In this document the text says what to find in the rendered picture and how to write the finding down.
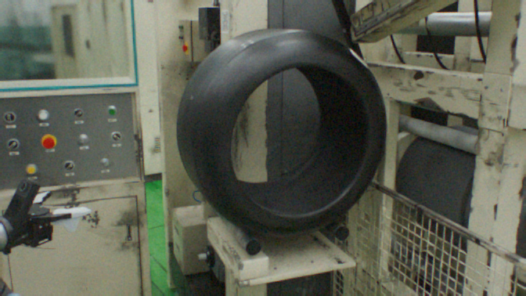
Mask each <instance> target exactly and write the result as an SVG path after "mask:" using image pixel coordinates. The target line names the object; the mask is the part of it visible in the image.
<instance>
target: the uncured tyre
mask: <svg viewBox="0 0 526 296"><path fill-rule="evenodd" d="M252 38H253V40H255V41H256V42H255V43H254V44H251V45H249V46H247V47H246V48H245V49H242V48H241V47H239V46H241V45H242V44H244V43H245V42H248V41H249V40H251V39H252ZM294 67H295V69H298V70H299V71H300V72H301V73H302V74H303V75H304V76H305V77H306V78H307V79H308V81H309V83H310V85H312V87H313V89H314V91H315V94H316V96H317V100H318V104H319V129H318V133H317V136H316V138H315V141H314V145H313V147H312V148H311V149H310V150H309V152H308V154H307V155H306V157H305V159H304V160H303V161H302V162H301V163H300V164H299V165H298V166H297V167H296V168H294V169H293V170H292V171H290V173H288V174H286V175H284V176H283V177H280V178H277V179H274V180H272V181H267V182H245V181H242V180H239V179H236V176H235V173H234V170H233V166H232V157H231V141H232V132H233V129H234V124H235V122H236V119H237V118H238V116H239V114H240V111H241V109H242V107H243V105H244V104H245V102H246V101H247V100H248V98H249V96H250V95H251V93H253V92H254V91H255V90H256V89H257V88H258V87H259V86H260V85H262V84H263V83H264V81H266V80H268V79H269V78H271V77H273V76H274V75H276V74H278V73H281V72H284V71H286V70H290V69H293V68H294ZM192 93H195V96H194V99H193V100H192V102H191V103H190V102H189V99H190V96H191V94H192ZM386 137H387V115H386V108H385V103H384V100H383V96H382V94H381V91H380V88H379V85H378V83H377V81H376V79H375V77H374V76H373V73H372V72H371V70H370V69H369V67H366V66H365V65H364V64H363V63H362V62H360V61H359V60H358V59H357V58H356V57H355V56H353V54H352V53H351V50H350V49H349V48H348V47H347V46H346V45H344V44H342V43H341V42H338V41H337V40H336V39H335V38H332V37H330V36H328V35H326V34H321V33H318V32H314V31H305V30H290V29H262V30H256V31H249V32H247V34H240V35H237V36H235V37H234V38H231V39H229V41H227V42H226V43H223V44H222V45H220V46H219V47H217V48H216V49H215V50H214V51H213V52H211V53H210V55H208V56H207V57H206V58H205V59H204V60H203V61H202V63H201V64H200V65H199V66H198V68H197V69H196V71H195V72H193V75H192V76H191V78H190V79H189V81H188V83H187V86H186V89H185V91H184V92H183V95H182V100H181V102H180V106H178V114H177V121H176V138H177V145H178V150H179V153H180V156H181V159H182V163H183V165H184V168H185V170H186V173H187V175H188V176H189V178H190V179H191V181H192V182H193V183H194V184H195V185H196V187H197V189H198V190H199V191H200V193H201V194H202V195H203V196H204V198H205V199H206V201H208V203H209V205H210V206H212V207H213V209H214V210H215V211H216V212H217V213H218V214H220V216H221V217H223V219H225V220H226V221H227V222H229V223H231V224H233V225H234V226H236V227H239V228H241V229H244V230H246V231H248V232H250V233H253V234H256V235H259V236H266V237H273V238H290V237H296V236H303V235H307V234H309V233H312V232H315V231H317V230H319V229H321V228H324V227H325V226H328V225H330V224H332V223H333V222H335V221H336V220H338V219H339V218H340V217H341V216H343V215H344V214H345V213H347V212H348V211H349V210H350V209H351V208H352V207H353V206H354V205H355V204H357V203H358V200H359V199H360V198H361V197H362V195H363V194H364V193H365V191H366V190H367V189H368V186H369V184H371V182H372V181H373V179H374V177H375V175H376V171H377V169H378V168H379V165H380V161H381V158H382V155H383V151H384V148H385V144H386Z"/></svg>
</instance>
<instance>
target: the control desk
mask: <svg viewBox="0 0 526 296"><path fill-rule="evenodd" d="M22 178H28V179H32V180H34V181H36V182H40V183H41V189H40V190H39V192H38V193H37V195H38V194H40V193H45V192H51V193H52V196H51V197H48V198H47V199H46V201H45V202H43V207H45V208H50V212H54V211H55V210H56V209H60V208H63V209H70V208H81V207H84V208H88V209H91V210H92V212H90V213H88V214H87V215H84V216H81V217H80V218H79V222H78V224H77V229H76V230H75V231H73V232H72V233H68V232H67V231H66V229H65V226H63V225H58V226H56V225H54V224H53V223H52V222H51V224H52V225H53V233H52V241H49V242H48V243H46V244H43V245H41V246H37V247H31V246H26V245H24V244H21V245H20V246H17V247H13V248H11V254H8V255H5V254H3V253H2V251H0V275H1V277H2V279H3V280H4V282H5V283H7V285H8V286H9V288H10V290H11V291H12V292H13V293H14V294H19V295H20V296H151V282H150V254H149V239H148V225H147V210H146V183H145V180H144V179H145V167H144V152H143V137H142V110H141V96H140V87H118V88H80V89H60V90H41V91H22V92H0V217H2V216H4V214H5V211H6V209H7V207H8V206H9V203H10V201H11V200H12V197H13V194H15V192H16V190H17V188H18V186H19V184H20V180H21V179H22Z"/></svg>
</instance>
